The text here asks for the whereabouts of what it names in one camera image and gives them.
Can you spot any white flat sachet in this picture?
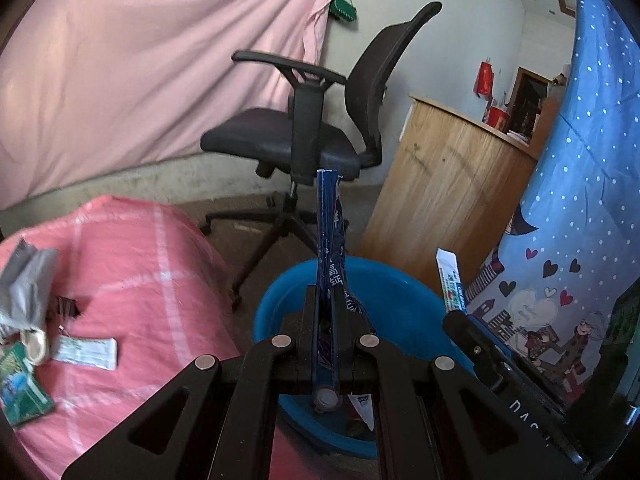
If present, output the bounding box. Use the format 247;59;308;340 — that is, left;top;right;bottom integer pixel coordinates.
50;336;119;372

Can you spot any dark wooden frame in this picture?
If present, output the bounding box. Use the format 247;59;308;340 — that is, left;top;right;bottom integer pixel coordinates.
506;67;558;142

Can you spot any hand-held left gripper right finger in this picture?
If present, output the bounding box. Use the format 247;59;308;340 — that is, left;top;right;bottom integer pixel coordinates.
330;287;585;480

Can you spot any pink hanging sheet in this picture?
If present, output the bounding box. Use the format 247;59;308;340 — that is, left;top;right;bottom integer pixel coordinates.
0;0;352;211

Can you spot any white green toothpaste tube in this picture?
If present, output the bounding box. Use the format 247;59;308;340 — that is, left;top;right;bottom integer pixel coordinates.
436;248;473;315

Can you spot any black office chair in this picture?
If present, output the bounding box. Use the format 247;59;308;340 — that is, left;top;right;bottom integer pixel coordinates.
200;1;444;312

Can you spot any pink checked towel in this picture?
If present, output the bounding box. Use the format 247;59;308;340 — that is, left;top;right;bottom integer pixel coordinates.
0;195;252;480

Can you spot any dark blue snack wrapper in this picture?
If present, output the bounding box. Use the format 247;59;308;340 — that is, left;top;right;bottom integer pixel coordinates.
310;170;377;412

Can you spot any light wooden cabinet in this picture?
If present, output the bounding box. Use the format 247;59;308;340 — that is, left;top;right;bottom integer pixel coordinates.
357;94;557;297

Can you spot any green hanging tag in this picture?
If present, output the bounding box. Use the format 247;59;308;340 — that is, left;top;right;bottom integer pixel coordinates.
329;0;360;25

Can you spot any blue dotted printed curtain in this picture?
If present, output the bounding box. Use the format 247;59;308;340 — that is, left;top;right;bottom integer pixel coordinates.
465;0;640;411

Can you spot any white torn wrapper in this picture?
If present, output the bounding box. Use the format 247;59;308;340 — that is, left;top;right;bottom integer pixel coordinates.
349;392;377;432

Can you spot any red cup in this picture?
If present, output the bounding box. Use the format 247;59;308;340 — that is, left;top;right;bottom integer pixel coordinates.
486;106;512;134

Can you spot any black binder clip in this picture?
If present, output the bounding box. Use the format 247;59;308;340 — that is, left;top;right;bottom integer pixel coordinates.
47;296;84;322

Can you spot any blue plastic basin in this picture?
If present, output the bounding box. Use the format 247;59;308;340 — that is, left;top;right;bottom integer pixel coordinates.
252;256;475;459

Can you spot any green printed packet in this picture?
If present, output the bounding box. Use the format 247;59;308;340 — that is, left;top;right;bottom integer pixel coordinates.
0;342;56;429

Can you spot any grey crumpled cloth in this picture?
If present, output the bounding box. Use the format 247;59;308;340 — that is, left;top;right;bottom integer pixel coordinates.
0;237;62;332

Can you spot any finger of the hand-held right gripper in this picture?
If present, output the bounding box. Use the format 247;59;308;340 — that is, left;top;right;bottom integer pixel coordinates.
467;312;515;363
442;310;503;392

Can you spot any red hanging bag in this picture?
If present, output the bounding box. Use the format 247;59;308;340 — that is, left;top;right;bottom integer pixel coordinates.
474;59;496;100

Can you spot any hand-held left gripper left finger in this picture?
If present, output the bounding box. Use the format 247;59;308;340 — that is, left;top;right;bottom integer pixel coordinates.
61;284;321;480

